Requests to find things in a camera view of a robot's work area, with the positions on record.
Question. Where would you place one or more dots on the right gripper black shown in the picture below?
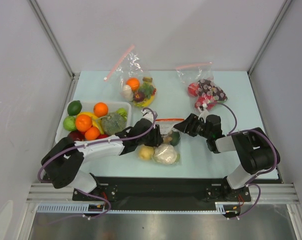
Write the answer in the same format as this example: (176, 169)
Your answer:
(191, 123)

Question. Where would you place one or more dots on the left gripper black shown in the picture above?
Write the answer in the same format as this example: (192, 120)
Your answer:
(157, 139)

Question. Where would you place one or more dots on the dark green avocado fake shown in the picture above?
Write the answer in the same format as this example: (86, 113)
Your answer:
(175, 138)

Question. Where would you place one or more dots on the white cauliflower fake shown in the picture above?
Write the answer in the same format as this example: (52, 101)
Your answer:
(166, 154)

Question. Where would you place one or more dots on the zip bag orange seal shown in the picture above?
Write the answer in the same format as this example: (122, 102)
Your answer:
(166, 127)

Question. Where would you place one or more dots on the brown longan bunch fake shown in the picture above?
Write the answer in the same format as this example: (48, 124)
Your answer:
(167, 139)

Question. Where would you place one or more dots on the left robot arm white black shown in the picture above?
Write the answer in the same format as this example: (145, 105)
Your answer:
(63, 162)

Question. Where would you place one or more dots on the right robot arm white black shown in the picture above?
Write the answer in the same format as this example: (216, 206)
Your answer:
(256, 153)

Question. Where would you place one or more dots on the banana in bag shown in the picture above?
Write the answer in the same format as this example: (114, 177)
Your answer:
(144, 95)

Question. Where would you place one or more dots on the zip bag with red toys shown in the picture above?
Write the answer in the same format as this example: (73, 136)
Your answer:
(198, 80)

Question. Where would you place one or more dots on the green melon fake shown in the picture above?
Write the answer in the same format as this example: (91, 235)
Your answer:
(113, 123)

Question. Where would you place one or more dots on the zip bag with mixed fruit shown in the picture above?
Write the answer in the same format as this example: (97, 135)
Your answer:
(128, 66)

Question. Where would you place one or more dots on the orange in bag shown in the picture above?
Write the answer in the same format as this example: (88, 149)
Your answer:
(134, 83)

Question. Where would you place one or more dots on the orange fake back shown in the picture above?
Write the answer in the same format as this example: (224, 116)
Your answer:
(100, 109)

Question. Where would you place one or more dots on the orange fake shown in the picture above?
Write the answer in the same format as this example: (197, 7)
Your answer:
(100, 109)
(83, 123)

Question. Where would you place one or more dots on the orange fake front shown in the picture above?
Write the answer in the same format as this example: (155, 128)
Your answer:
(83, 123)

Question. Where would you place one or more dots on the red apple fake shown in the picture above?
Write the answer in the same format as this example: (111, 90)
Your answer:
(77, 136)

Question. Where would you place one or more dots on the dark green lime fake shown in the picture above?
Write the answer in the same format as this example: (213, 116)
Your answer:
(74, 108)

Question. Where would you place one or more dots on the light green guava fake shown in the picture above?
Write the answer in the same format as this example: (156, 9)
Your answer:
(69, 123)

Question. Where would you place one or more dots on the yellow banana in basket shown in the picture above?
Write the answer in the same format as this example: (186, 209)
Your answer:
(96, 122)

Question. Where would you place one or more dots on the white plastic basket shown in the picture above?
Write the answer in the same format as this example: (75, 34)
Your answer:
(87, 106)

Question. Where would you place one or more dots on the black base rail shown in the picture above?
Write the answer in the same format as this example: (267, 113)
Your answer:
(168, 194)

